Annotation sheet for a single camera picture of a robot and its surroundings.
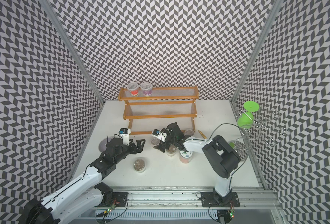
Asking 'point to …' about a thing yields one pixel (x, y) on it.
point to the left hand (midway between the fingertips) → (138, 141)
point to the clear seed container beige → (172, 150)
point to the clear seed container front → (140, 164)
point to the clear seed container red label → (133, 88)
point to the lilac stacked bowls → (103, 143)
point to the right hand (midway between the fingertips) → (158, 140)
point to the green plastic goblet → (245, 120)
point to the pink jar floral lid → (185, 156)
